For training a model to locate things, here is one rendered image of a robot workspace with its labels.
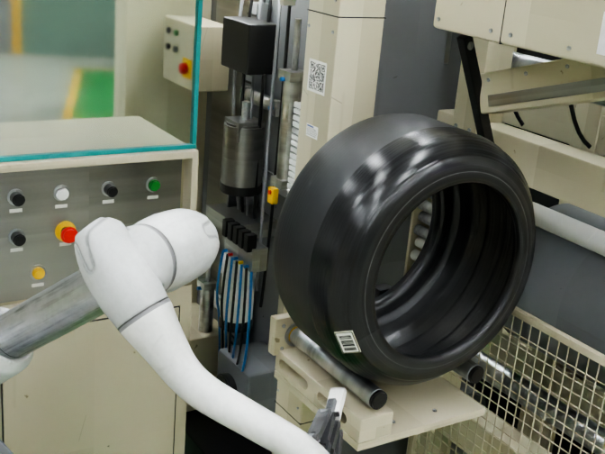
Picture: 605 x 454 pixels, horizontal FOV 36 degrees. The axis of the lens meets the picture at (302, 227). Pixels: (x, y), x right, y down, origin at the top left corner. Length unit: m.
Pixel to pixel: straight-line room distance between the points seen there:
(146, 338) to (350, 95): 0.86
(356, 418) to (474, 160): 0.60
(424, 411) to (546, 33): 0.89
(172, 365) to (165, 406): 1.08
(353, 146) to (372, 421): 0.59
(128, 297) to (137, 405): 1.07
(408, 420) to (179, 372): 0.75
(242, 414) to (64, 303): 0.51
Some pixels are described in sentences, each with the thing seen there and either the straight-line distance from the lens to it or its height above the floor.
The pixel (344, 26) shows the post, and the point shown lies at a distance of 2.10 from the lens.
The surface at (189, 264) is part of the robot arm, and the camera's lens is 1.65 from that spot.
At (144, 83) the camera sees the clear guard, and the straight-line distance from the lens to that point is 2.30.
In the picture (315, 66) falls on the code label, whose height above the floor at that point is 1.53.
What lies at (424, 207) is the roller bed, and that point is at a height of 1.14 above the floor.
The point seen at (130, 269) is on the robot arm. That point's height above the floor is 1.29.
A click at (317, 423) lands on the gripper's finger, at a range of 1.71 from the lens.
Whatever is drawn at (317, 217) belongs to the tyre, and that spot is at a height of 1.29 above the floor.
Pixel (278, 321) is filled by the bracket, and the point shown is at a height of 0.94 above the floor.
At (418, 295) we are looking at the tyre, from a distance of 2.32.
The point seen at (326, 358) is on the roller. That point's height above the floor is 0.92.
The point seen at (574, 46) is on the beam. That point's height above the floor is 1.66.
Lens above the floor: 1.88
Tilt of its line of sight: 19 degrees down
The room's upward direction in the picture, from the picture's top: 5 degrees clockwise
